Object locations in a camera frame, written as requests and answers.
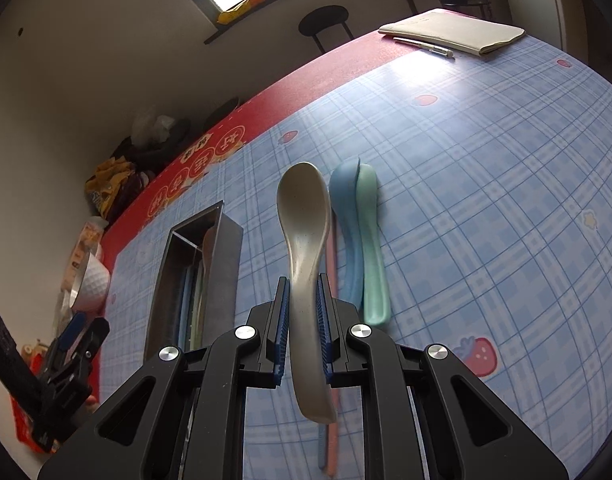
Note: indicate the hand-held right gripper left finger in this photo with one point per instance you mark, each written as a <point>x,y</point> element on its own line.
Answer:
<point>284,330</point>

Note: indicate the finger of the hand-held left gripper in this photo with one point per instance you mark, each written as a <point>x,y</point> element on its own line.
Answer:
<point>72,327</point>
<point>93,340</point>

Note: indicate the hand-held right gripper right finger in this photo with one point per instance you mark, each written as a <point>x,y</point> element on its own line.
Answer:
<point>323,330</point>

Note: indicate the green spoon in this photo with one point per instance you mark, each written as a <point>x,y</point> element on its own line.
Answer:
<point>376,280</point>

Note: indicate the pink chopstick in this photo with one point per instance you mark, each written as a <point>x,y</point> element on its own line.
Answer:
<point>332,255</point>

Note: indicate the metal utensil box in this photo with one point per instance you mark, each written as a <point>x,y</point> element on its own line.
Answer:
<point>226,270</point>

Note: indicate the beige spoon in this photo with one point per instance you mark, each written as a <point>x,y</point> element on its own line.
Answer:
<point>303,210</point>

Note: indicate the blue spoon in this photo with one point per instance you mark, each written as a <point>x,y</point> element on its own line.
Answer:
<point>343,195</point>

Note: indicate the white textured bowl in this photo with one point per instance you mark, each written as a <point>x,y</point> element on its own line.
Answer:
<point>93,282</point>

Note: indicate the orange tissue packet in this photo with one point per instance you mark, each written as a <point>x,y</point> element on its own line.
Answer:
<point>83,245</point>

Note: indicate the yellow garment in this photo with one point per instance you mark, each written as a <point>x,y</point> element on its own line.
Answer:
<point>106,185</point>

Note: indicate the dark armchair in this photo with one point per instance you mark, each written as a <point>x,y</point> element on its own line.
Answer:
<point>173,142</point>

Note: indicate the clear plastic bag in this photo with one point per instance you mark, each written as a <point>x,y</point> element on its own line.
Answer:
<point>151,125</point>

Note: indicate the red printed tablecloth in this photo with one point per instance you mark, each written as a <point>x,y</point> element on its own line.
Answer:
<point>266,105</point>

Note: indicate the white pen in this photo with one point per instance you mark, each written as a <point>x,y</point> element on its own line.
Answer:
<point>423,46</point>

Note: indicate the dark windowsill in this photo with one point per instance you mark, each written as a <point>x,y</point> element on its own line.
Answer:
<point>211,36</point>

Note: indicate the black stool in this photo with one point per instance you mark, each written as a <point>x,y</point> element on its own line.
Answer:
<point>323,17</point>

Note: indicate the yellow plush toy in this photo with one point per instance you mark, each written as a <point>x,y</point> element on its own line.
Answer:
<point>238,9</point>

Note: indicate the beige notebook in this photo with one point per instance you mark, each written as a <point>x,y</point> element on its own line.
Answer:
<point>451,30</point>

